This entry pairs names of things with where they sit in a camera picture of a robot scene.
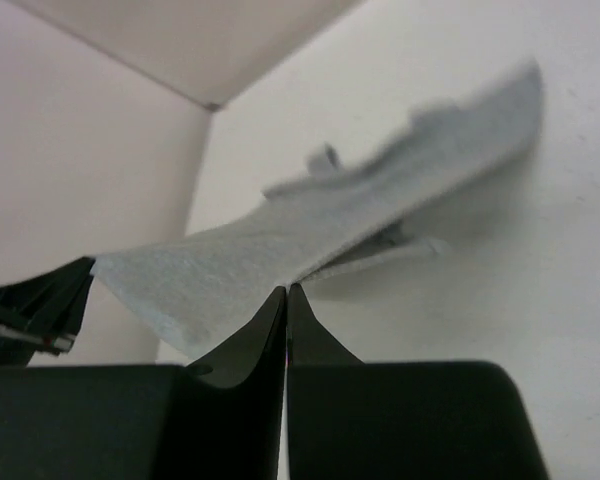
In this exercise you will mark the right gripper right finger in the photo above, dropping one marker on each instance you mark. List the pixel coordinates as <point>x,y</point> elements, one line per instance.
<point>347,419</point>

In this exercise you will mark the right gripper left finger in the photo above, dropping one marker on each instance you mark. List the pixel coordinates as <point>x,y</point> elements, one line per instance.
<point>217,418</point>

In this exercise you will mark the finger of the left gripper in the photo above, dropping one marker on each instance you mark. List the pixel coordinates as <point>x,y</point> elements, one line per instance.
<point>44,314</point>

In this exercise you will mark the grey tank top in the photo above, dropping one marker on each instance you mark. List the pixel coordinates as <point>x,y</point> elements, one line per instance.
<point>196,292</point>

